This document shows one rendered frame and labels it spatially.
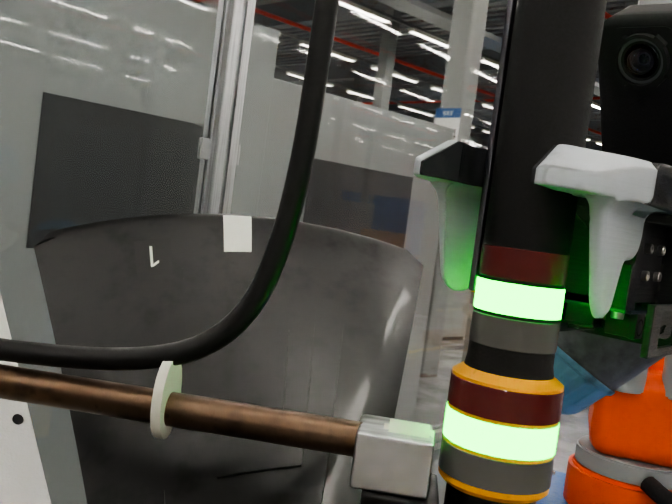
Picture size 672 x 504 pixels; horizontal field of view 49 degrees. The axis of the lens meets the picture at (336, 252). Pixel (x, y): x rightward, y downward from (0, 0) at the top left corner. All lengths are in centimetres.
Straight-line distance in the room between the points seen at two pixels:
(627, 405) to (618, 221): 385
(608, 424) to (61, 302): 384
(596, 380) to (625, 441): 363
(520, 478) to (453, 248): 9
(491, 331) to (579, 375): 27
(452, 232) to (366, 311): 12
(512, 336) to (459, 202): 6
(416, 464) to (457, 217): 10
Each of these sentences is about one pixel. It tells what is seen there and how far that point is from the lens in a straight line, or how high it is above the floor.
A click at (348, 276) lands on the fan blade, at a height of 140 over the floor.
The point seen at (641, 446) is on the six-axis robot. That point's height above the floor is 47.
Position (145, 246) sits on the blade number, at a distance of 44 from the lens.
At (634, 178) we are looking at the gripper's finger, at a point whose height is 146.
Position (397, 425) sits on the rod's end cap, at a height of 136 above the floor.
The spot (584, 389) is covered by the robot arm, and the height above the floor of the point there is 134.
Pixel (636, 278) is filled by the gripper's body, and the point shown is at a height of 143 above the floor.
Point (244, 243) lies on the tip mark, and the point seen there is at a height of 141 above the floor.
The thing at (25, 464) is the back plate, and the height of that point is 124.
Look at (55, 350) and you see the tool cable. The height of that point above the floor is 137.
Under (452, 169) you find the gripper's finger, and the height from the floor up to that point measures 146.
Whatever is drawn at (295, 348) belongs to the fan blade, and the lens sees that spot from 39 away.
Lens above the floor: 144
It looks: 3 degrees down
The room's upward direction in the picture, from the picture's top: 7 degrees clockwise
